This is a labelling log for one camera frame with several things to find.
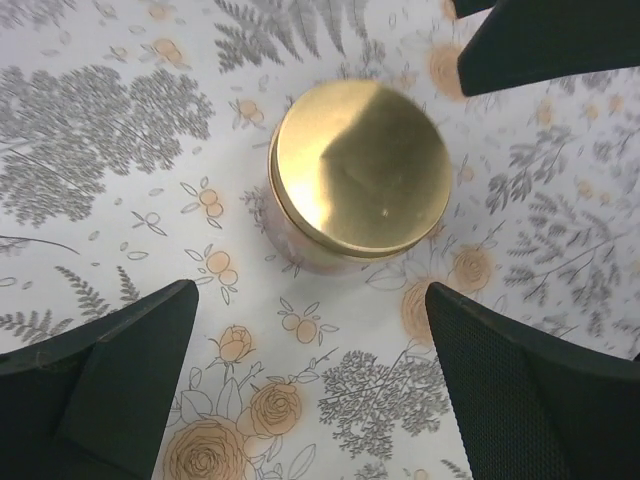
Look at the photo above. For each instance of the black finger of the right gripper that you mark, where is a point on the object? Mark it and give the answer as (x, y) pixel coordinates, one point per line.
(465, 8)
(522, 42)

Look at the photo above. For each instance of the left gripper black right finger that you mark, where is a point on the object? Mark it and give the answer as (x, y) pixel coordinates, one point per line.
(530, 405)

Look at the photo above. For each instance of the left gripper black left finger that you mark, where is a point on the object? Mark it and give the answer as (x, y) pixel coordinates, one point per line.
(93, 403)

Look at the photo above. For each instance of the round wooden jar lid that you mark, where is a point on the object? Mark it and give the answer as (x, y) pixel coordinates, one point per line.
(361, 169)

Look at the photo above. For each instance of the floral patterned table mat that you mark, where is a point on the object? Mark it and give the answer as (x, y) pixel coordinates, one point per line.
(134, 137)

